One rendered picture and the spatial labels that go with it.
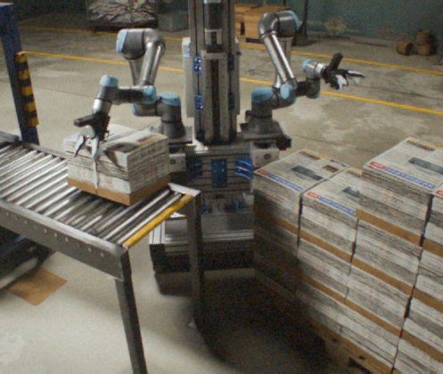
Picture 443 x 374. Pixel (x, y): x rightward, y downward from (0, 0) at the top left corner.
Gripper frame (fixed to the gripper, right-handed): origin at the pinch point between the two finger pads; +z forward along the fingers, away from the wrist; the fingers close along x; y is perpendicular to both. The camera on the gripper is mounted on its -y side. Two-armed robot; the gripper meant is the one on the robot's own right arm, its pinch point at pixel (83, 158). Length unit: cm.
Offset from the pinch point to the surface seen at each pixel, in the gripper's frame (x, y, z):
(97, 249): -21.8, -2.3, 32.3
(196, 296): -29, 71, 52
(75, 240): -9.6, -2.4, 32.4
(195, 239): -32, 51, 22
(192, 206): -31, 41, 8
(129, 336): -30, 21, 67
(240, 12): 290, 562, -318
